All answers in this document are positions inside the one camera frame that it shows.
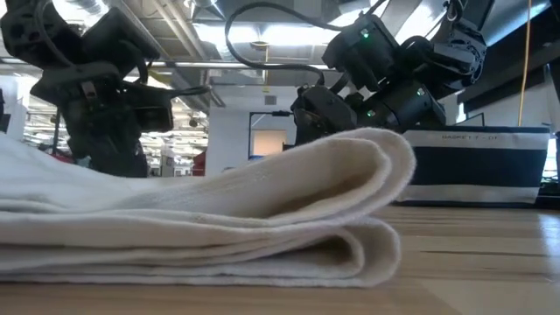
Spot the red cabinet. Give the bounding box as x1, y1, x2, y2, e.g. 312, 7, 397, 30
192, 150, 207, 178

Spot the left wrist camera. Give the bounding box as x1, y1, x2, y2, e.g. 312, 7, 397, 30
124, 82, 176, 133

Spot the black station frame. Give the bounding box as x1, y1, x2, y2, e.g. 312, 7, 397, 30
248, 110, 298, 159

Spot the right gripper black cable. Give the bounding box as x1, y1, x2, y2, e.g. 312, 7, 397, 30
224, 1, 389, 88

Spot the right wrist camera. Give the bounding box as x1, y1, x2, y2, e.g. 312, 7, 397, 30
290, 85, 359, 146

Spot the yellow cable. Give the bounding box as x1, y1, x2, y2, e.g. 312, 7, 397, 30
518, 0, 533, 128

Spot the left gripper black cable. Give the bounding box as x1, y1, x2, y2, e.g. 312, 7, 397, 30
117, 38, 212, 100

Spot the white background machine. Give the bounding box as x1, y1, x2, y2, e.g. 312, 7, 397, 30
159, 139, 176, 179

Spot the white red-checked towel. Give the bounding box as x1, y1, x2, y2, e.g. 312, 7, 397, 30
0, 126, 417, 289

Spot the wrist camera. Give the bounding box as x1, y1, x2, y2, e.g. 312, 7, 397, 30
124, 82, 176, 133
290, 85, 359, 146

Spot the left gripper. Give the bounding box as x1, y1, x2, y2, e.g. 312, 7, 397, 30
29, 60, 150, 179

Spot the navy fabric basket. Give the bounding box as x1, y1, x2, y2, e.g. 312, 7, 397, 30
395, 125, 551, 207

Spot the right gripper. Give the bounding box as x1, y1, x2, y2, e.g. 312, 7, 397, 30
347, 78, 448, 133

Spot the black gantry frame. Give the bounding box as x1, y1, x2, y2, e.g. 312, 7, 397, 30
51, 111, 63, 155

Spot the black background monitor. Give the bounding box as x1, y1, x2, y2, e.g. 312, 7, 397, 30
0, 88, 11, 133

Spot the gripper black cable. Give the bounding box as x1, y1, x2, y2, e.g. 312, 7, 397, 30
117, 38, 212, 100
224, 1, 389, 88

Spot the long ceiling light bar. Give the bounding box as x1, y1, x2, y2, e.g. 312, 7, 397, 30
0, 56, 333, 72

